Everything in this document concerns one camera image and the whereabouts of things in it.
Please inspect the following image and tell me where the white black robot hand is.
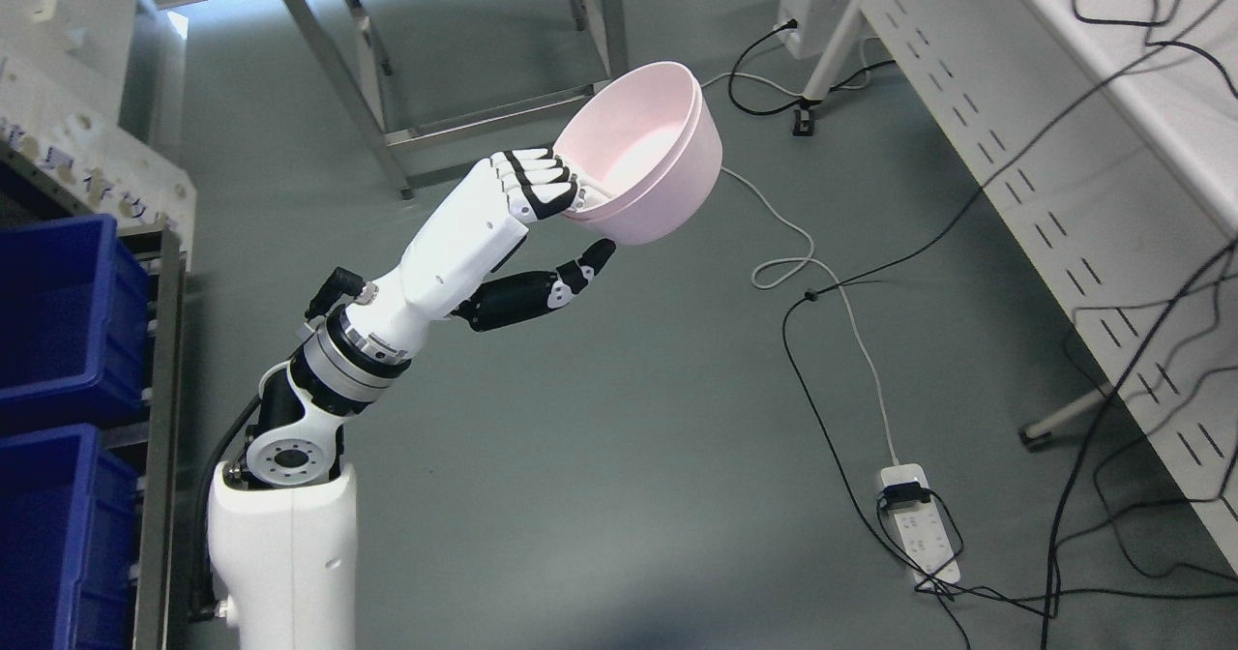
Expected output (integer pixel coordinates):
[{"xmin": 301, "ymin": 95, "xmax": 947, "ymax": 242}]
[{"xmin": 344, "ymin": 149, "xmax": 617, "ymax": 359}]

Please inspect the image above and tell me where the pink bowl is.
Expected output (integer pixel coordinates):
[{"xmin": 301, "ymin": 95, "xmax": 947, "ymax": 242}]
[
  {"xmin": 553, "ymin": 61, "xmax": 699, "ymax": 220},
  {"xmin": 569, "ymin": 102, "xmax": 723, "ymax": 246}
]

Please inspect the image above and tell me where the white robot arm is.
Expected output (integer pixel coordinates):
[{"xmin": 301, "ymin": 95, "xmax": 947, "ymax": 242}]
[{"xmin": 206, "ymin": 271, "xmax": 441, "ymax": 649}]

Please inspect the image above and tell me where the metal shelf rack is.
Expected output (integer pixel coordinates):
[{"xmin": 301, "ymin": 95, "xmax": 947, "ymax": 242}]
[{"xmin": 2, "ymin": 146, "xmax": 187, "ymax": 649}]

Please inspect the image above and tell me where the stainless steel table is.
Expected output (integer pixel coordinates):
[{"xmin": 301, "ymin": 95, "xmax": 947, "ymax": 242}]
[{"xmin": 281, "ymin": 0, "xmax": 631, "ymax": 201}]

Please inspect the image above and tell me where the white signboard with blue text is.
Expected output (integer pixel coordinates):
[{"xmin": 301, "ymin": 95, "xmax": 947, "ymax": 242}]
[{"xmin": 1, "ymin": 47, "xmax": 197, "ymax": 253}]

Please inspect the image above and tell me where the blue storage bin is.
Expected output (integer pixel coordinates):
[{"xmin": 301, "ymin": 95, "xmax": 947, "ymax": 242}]
[
  {"xmin": 1, "ymin": 214, "xmax": 149, "ymax": 435},
  {"xmin": 1, "ymin": 423, "xmax": 137, "ymax": 649}
]

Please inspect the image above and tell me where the white stand leg with caster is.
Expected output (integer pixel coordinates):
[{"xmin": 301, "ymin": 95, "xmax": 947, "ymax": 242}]
[{"xmin": 792, "ymin": 0, "xmax": 864, "ymax": 137}]

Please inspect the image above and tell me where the white power strip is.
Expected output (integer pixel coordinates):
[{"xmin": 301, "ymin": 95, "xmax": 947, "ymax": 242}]
[{"xmin": 878, "ymin": 463, "xmax": 962, "ymax": 591}]

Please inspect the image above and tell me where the white perforated desk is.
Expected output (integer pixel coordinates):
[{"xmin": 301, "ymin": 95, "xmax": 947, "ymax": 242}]
[{"xmin": 860, "ymin": 0, "xmax": 1237, "ymax": 562}]

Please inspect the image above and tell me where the white floor cable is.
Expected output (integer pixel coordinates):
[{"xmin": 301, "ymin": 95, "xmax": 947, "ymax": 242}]
[{"xmin": 696, "ymin": 71, "xmax": 903, "ymax": 467}]

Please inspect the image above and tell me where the black power cable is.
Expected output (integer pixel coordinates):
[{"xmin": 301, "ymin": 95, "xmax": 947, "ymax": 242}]
[{"xmin": 727, "ymin": 19, "xmax": 896, "ymax": 116}]

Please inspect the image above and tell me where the white wall socket box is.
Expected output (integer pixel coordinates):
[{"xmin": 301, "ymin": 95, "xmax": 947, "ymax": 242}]
[{"xmin": 28, "ymin": 0, "xmax": 85, "ymax": 52}]

